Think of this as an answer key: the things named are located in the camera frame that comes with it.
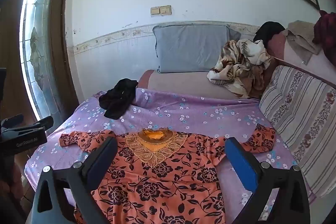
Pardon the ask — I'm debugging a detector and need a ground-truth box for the black crumpled garment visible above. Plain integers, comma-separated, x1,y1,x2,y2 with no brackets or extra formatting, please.
98,78,139,120

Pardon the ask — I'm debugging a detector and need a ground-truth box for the dark red cloth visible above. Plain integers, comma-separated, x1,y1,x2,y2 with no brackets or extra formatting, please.
314,10,336,67

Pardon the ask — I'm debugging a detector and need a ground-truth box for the stained glass window panel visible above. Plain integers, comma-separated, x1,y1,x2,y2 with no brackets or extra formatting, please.
20,0,65,122

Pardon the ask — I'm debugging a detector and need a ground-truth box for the orange black floral shirt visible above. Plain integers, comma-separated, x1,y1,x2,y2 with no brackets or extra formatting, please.
59,127,276,224

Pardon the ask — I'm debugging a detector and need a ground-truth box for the black cloth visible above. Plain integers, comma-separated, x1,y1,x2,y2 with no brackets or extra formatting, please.
253,21,285,43

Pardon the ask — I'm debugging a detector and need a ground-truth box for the beige cloth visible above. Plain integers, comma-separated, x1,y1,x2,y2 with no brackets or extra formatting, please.
282,20,322,65

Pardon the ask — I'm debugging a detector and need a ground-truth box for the stained glass wooden door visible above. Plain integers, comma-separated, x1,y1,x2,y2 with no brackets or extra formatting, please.
0,0,79,122

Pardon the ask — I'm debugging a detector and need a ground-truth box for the purple floral bed sheet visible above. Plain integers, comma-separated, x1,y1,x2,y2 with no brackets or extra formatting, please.
24,89,318,224

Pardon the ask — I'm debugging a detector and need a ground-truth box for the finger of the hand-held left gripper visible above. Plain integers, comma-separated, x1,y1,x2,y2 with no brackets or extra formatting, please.
0,114,25,128
10,116,54,133

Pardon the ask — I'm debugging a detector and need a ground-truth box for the beige brown floral blanket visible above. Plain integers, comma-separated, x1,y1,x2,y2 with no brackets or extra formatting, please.
206,39,272,98

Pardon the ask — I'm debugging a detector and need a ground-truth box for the striped floral cushion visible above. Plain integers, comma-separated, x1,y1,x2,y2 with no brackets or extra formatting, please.
259,65,336,198

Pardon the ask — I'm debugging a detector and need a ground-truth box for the grey pillow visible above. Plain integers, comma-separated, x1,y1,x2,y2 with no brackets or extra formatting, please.
152,25,241,73

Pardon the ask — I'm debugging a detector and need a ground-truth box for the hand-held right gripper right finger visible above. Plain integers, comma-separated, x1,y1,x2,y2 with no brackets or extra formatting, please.
225,136,311,224

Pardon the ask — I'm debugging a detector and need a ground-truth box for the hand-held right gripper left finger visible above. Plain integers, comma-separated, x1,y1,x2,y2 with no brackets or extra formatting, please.
31,137,118,224

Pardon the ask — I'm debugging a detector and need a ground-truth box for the beige light switch plate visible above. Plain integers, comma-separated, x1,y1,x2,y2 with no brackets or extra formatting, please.
150,5,172,17

